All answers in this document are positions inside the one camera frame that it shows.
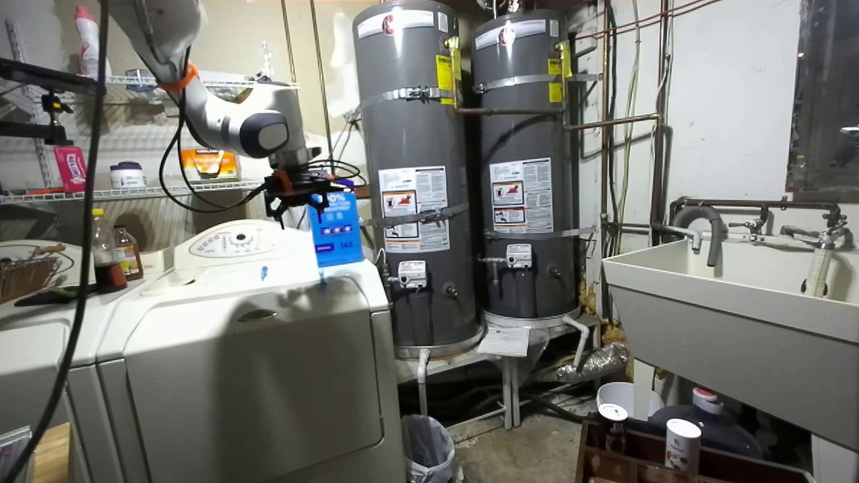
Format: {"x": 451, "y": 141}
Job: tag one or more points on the white jar dark lid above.
{"x": 127, "y": 178}

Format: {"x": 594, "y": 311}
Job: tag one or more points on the white dryer machine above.
{"x": 35, "y": 350}

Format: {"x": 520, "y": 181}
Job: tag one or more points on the white bucket on floor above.
{"x": 683, "y": 444}

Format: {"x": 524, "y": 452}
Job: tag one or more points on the tall grey water heater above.
{"x": 526, "y": 115}
{"x": 417, "y": 134}

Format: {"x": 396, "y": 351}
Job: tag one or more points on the white utility sink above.
{"x": 734, "y": 339}

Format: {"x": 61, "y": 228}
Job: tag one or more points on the wicker basket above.
{"x": 29, "y": 272}

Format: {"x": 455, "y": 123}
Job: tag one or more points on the rusty metal wall pipes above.
{"x": 661, "y": 134}

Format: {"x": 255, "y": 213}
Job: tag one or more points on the silver flexible duct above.
{"x": 594, "y": 363}

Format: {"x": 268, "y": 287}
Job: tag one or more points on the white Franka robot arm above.
{"x": 224, "y": 115}

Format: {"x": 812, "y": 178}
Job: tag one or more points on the blue detergent box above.
{"x": 339, "y": 235}

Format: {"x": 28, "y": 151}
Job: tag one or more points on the dark framed window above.
{"x": 826, "y": 98}

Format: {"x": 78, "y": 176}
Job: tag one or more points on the blue water jug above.
{"x": 714, "y": 429}

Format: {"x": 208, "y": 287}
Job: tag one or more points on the white bottle pink cap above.
{"x": 87, "y": 43}

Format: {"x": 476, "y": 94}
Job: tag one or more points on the pink tag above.
{"x": 71, "y": 166}

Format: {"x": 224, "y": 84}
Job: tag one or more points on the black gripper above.
{"x": 300, "y": 186}

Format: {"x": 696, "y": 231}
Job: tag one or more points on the trash bin with plastic bag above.
{"x": 426, "y": 452}

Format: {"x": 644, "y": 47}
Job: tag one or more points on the white plastic bucket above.
{"x": 636, "y": 396}

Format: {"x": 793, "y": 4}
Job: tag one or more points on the white appliance top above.
{"x": 249, "y": 385}

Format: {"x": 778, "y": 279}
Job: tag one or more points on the metal sink faucet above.
{"x": 714, "y": 228}

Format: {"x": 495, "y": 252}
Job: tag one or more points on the white heater stand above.
{"x": 512, "y": 345}

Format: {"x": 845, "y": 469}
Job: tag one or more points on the orange package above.
{"x": 210, "y": 163}

